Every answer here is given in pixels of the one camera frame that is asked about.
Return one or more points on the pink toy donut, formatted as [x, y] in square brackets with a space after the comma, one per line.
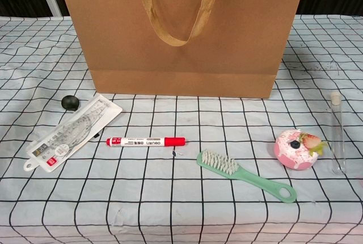
[289, 156]

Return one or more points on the brown paper carrier bag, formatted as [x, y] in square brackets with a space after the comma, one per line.
[181, 65]

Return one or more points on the red white marker pen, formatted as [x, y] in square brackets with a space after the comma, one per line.
[141, 142]

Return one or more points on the green plastic brush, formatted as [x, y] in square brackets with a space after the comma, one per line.
[249, 178]

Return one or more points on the white black checkered tablecloth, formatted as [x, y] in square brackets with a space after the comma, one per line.
[141, 198]

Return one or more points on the black round knob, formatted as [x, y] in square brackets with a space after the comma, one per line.
[70, 102]

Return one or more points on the clear ruler set package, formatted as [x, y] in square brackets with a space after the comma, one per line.
[71, 133]

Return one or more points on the clear test tube with cork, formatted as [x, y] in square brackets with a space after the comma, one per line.
[335, 96]

